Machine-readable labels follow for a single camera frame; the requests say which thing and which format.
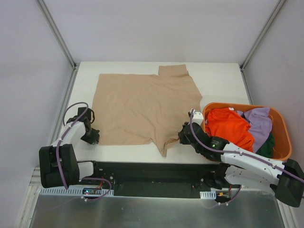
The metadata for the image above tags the orange plastic basket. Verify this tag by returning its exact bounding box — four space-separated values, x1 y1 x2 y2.
201 102 292 161

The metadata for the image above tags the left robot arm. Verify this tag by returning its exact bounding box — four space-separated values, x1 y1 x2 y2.
39 107 101 189

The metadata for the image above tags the orange t-shirt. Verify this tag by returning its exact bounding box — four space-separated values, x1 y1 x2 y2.
205 108 255 152

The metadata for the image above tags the aluminium rail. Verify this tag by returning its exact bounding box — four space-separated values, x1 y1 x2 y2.
29 167 42 187

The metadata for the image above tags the beige t-shirt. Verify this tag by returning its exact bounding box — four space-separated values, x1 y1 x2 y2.
92 65 202 156

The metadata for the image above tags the dark green t-shirt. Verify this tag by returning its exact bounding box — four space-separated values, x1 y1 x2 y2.
256 133 275 158

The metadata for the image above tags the lavender t-shirt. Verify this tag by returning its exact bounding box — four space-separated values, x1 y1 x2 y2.
236 107 272 152

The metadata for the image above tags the left white cable duct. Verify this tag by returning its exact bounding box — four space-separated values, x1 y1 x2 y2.
40 187 114 198

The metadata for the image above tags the white cable duct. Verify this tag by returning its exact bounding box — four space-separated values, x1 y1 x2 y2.
199 190 217 200
40 187 114 198

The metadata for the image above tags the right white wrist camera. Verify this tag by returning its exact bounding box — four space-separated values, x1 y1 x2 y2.
188 109 204 125

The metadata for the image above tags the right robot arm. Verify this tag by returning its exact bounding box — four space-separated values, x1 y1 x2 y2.
178 122 304 208

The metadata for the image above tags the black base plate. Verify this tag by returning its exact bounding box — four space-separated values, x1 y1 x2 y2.
78 161 238 198

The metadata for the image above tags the right white cable duct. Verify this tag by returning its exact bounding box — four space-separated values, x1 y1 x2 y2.
199 190 217 200

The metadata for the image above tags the left aluminium frame post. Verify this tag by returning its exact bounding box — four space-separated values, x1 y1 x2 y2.
37 0 80 71

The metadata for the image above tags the right aluminium frame post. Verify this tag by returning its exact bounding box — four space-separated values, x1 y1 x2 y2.
239 0 289 72

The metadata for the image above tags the aluminium frame post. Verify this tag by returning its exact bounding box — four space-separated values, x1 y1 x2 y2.
37 0 80 71
239 0 289 72

